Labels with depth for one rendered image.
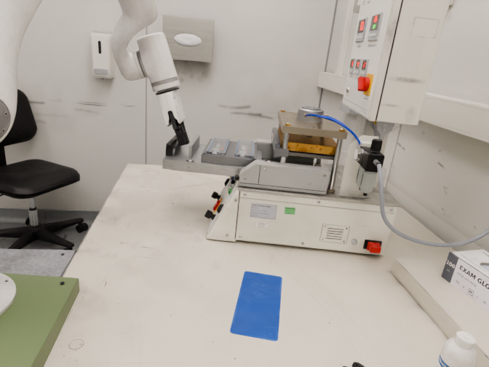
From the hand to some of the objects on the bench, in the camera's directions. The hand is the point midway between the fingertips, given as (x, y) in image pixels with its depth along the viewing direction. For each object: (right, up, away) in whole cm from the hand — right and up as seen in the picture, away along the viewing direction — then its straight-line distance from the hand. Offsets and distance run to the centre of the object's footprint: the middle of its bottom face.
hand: (183, 138), depth 116 cm
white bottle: (+54, -53, -52) cm, 92 cm away
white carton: (+79, -42, -30) cm, 95 cm away
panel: (+8, -25, +8) cm, 27 cm away
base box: (+35, -29, +7) cm, 46 cm away
